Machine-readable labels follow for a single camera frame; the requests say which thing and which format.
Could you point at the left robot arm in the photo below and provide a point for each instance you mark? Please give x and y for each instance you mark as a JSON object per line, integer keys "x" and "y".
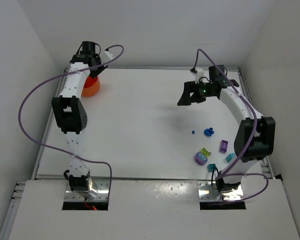
{"x": 71, "y": 117}

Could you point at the purple lego brick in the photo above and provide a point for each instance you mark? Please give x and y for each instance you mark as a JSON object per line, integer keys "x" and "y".
{"x": 223, "y": 146}

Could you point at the orange divided container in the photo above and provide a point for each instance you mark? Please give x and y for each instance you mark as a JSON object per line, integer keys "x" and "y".
{"x": 91, "y": 86}

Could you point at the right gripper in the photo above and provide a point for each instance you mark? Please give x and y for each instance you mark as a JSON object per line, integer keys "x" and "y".
{"x": 192, "y": 90}

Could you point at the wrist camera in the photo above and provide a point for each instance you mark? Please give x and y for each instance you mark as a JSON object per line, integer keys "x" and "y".
{"x": 198, "y": 73}
{"x": 108, "y": 56}

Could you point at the teal lego brick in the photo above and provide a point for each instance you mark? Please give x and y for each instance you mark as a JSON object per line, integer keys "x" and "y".
{"x": 211, "y": 167}
{"x": 230, "y": 157}

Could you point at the purple flower lego piece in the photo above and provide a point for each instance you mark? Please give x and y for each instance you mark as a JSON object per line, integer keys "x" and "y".
{"x": 200, "y": 159}

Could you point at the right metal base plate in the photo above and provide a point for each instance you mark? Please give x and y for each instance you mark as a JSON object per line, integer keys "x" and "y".
{"x": 208, "y": 193}

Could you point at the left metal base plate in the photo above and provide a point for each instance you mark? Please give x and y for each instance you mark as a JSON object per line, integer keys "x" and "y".
{"x": 99, "y": 192}

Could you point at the metal base plate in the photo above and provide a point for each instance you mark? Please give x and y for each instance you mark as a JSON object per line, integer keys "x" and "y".
{"x": 99, "y": 192}
{"x": 208, "y": 193}

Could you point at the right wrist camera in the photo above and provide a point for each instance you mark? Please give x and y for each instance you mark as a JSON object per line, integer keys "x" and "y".
{"x": 198, "y": 73}

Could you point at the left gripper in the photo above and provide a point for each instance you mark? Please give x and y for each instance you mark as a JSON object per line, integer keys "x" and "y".
{"x": 95, "y": 71}

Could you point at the lime green lego brick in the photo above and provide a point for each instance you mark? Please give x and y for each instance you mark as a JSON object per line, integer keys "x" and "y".
{"x": 205, "y": 152}

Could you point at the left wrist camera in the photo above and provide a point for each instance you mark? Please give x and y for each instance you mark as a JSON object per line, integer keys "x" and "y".
{"x": 108, "y": 56}

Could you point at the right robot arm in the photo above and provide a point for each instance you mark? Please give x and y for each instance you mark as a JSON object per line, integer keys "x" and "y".
{"x": 256, "y": 133}

